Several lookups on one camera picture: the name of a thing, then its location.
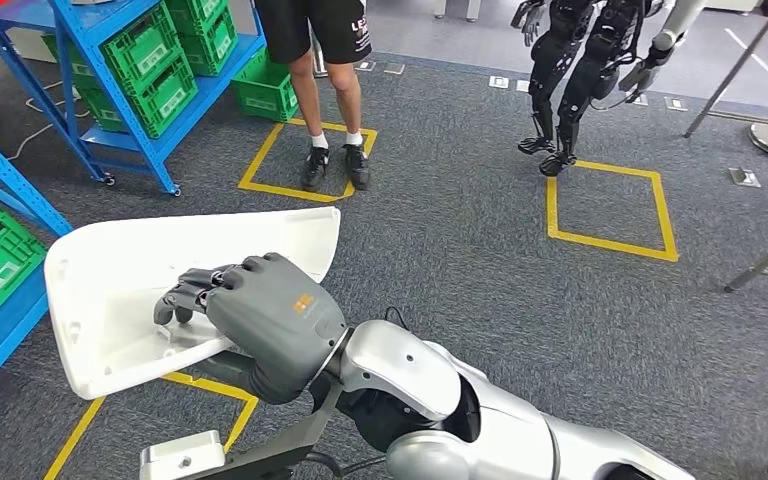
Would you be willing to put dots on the yellow floor tape square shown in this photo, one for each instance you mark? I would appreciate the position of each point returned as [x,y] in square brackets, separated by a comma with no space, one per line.
[612,244]
[212,389]
[258,156]

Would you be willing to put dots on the person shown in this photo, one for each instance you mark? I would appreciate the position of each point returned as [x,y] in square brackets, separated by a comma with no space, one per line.
[311,26]

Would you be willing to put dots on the metal floor socket plate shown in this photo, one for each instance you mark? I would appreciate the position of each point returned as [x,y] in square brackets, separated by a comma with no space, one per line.
[744,177]
[676,103]
[498,81]
[394,67]
[365,65]

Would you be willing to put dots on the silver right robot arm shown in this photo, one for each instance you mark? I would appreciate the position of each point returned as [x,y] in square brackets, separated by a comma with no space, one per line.
[410,371]

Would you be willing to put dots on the black humanoid robot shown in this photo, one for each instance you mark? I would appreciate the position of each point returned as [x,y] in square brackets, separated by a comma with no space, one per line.
[556,60]

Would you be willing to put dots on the white plastic shell part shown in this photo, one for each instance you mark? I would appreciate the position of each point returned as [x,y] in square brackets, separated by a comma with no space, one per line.
[112,265]

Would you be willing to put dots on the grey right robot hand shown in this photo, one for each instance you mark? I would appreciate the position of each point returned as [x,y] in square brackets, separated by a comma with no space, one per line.
[271,311]

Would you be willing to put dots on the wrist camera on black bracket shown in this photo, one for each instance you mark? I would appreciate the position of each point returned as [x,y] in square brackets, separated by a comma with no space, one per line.
[182,454]

